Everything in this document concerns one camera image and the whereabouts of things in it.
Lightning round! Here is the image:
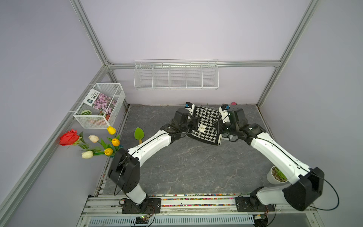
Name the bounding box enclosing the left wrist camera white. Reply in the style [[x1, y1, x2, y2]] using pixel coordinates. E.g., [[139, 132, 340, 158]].
[[185, 102, 195, 118]]

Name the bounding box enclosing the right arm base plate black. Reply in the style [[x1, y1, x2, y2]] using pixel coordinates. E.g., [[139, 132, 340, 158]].
[[235, 196, 276, 213]]

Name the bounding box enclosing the green toy shovel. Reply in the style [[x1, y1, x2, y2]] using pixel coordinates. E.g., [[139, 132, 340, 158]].
[[134, 127, 145, 144]]

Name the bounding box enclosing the white wire wall shelf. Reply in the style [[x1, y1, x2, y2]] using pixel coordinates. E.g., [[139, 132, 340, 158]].
[[133, 60, 219, 90]]

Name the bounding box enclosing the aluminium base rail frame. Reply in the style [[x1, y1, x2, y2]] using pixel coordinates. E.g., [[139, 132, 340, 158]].
[[77, 194, 324, 227]]

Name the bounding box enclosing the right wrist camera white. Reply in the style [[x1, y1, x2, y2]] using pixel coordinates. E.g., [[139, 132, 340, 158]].
[[218, 104, 230, 123]]

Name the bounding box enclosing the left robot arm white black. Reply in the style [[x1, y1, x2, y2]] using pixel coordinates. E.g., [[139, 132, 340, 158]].
[[108, 103, 199, 205]]

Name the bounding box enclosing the small potted succulent white pot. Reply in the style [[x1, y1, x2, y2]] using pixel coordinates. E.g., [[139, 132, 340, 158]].
[[267, 166, 288, 185]]

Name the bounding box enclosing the tulip bouquet in teal vase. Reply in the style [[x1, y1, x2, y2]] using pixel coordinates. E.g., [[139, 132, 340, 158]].
[[77, 126, 122, 159]]

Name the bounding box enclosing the red artificial rose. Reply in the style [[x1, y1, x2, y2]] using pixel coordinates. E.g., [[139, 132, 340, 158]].
[[59, 129, 89, 149]]

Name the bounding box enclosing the white wire side basket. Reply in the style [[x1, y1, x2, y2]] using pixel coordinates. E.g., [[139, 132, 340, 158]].
[[73, 83, 125, 129]]

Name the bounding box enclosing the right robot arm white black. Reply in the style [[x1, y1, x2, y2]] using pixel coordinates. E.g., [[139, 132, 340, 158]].
[[217, 105, 324, 211]]

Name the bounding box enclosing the purple flower seed packet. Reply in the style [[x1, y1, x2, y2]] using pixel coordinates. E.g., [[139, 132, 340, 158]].
[[83, 89, 117, 115]]

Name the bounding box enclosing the black white houndstooth scarf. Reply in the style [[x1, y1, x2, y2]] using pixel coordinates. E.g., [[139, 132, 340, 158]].
[[188, 106, 222, 146]]

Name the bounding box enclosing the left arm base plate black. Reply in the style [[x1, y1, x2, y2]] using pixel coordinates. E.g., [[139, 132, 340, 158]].
[[122, 198, 162, 214]]

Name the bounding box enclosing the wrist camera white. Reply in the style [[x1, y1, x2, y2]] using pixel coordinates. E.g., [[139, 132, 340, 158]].
[[218, 104, 230, 123], [185, 102, 195, 118]]

